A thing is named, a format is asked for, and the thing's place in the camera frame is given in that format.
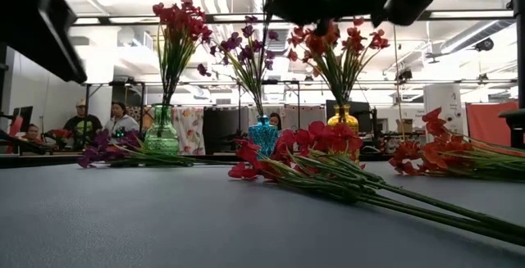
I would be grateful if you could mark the white column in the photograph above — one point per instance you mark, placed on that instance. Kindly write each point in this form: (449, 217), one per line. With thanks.
(443, 108)

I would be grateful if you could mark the purple artificial flower bunch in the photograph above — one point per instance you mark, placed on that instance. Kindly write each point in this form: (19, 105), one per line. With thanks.
(254, 79)
(98, 149)

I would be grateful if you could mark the blue glass vase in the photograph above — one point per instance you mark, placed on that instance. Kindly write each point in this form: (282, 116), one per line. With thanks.
(262, 137)

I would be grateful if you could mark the green glass vase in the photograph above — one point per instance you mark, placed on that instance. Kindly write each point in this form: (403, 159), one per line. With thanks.
(162, 137)

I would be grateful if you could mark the pale patterned cloth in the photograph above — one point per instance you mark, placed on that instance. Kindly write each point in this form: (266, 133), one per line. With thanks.
(303, 116)

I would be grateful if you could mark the black partition panel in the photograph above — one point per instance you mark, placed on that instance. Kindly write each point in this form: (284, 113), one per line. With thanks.
(223, 128)

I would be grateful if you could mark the silver ceiling duct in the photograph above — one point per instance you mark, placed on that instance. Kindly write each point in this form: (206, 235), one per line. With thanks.
(471, 38)

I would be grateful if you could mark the cardboard box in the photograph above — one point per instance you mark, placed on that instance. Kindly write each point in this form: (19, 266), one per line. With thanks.
(405, 126)

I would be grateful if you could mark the pink artificial flower bunch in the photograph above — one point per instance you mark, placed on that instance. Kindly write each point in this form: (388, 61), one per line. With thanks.
(324, 137)
(176, 22)

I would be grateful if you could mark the person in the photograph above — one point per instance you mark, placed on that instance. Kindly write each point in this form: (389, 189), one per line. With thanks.
(275, 121)
(84, 126)
(121, 122)
(33, 133)

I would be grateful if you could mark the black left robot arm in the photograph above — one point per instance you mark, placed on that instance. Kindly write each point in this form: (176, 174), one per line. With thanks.
(37, 22)

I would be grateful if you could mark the black table frame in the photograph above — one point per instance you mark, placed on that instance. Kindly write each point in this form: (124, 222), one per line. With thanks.
(41, 159)

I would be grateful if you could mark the red partition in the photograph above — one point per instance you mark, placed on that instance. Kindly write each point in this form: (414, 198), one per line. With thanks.
(490, 122)

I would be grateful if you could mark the yellow glass vase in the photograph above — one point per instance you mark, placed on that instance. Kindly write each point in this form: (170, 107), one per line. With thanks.
(363, 114)
(342, 120)

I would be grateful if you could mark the small dark monitor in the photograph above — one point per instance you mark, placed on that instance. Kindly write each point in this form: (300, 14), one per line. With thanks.
(25, 114)

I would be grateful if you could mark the black overhead frame beam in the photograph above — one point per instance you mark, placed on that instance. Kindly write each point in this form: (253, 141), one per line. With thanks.
(229, 17)

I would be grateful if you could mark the black metal frame post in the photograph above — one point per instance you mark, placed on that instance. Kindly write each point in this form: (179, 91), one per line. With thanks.
(519, 55)

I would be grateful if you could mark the orange artificial flower bunch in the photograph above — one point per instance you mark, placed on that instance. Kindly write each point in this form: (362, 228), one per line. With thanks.
(443, 153)
(338, 79)

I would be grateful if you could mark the white floral cloth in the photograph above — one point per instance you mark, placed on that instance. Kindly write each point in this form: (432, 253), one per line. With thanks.
(188, 130)

